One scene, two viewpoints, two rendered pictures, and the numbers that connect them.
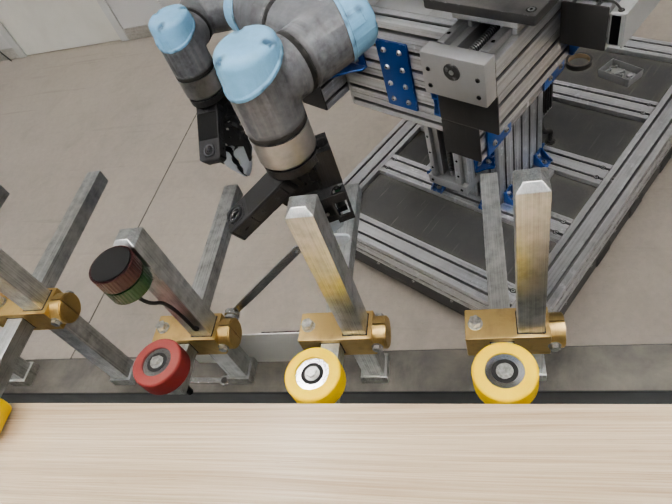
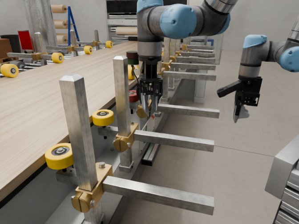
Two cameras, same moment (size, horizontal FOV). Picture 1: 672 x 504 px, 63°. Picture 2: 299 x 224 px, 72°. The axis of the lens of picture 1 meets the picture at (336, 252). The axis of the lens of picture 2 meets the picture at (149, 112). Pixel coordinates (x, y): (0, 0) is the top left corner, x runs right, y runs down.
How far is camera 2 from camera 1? 0.84 m
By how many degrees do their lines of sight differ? 66
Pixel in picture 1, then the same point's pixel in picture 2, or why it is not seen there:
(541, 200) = (62, 84)
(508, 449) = (33, 146)
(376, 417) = not seen: hidden behind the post
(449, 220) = not seen: outside the picture
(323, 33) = (158, 10)
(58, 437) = not seen: hidden behind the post
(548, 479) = (13, 152)
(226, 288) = (249, 191)
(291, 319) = (232, 218)
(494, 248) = (146, 187)
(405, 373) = (120, 176)
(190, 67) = (242, 58)
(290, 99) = (141, 25)
